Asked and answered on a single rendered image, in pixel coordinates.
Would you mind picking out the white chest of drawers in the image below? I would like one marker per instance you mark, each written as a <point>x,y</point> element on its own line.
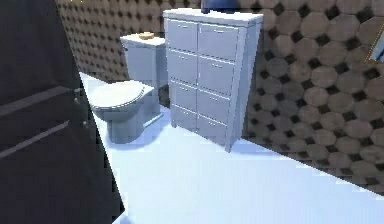
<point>210,76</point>

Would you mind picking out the white toilet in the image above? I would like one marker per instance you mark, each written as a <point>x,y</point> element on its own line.
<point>133,96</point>

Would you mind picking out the tan soap bar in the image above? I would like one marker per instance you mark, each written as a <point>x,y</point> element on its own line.
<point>146,35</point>

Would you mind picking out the dark blue object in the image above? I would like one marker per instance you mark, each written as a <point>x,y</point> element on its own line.
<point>218,5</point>

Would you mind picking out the black room door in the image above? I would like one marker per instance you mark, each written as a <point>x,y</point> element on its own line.
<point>43,116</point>

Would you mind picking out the gold framed mirror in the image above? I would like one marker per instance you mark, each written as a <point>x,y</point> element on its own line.
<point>378,46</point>

